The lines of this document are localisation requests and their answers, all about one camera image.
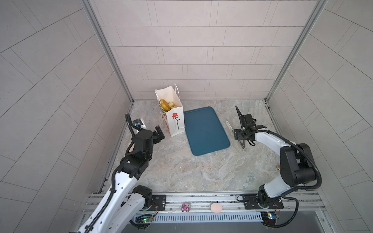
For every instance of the circuit board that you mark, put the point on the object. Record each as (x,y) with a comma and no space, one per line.
(269,218)
(144,219)

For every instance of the white slotted tongs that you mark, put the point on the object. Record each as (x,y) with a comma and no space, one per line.
(230,126)

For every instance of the pink toy car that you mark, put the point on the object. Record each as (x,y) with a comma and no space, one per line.
(186,207)

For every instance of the round flower bread top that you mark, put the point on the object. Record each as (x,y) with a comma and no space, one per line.
(172,105)

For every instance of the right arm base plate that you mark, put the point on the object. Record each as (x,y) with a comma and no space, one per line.
(256,202)

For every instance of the white paper gift bag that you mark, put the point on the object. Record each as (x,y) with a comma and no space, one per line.
(174,118)

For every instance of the aluminium rail frame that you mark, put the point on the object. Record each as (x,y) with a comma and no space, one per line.
(233,210)

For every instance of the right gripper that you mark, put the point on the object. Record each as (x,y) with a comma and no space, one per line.
(237,134)

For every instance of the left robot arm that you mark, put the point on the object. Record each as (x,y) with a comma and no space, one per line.
(123,200)

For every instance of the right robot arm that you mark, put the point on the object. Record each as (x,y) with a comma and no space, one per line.
(297,166)

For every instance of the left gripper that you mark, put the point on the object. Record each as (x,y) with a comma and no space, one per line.
(158,130)

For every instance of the right circuit board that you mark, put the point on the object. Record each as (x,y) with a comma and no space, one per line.
(269,218)

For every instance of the pink oval eraser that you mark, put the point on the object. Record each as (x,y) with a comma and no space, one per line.
(216,208)

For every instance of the left circuit board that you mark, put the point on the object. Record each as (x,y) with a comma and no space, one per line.
(144,219)

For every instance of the small striped bun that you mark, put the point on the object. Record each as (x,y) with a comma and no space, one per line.
(164,105)

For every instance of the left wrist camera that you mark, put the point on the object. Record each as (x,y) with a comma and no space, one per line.
(139,124)

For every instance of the teal tray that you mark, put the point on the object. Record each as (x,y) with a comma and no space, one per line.
(204,131)

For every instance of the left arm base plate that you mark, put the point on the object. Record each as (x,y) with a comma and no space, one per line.
(158,203)

